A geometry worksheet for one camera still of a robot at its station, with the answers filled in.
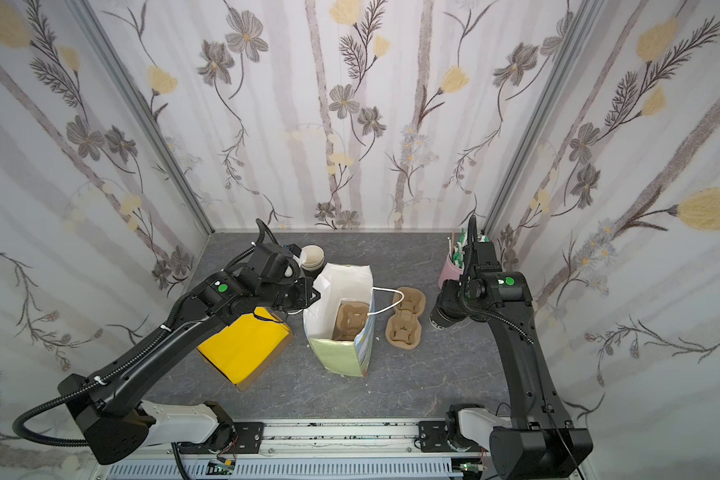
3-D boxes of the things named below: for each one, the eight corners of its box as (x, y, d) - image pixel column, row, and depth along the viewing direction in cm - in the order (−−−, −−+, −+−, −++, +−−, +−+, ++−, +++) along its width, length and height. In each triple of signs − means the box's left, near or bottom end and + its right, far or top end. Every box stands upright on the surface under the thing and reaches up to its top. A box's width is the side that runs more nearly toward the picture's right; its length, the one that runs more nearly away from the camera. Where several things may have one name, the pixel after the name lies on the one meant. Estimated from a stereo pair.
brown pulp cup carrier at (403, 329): (382, 346, 91) (383, 339, 88) (395, 291, 104) (397, 283, 101) (417, 355, 90) (419, 349, 86) (426, 298, 103) (428, 290, 99)
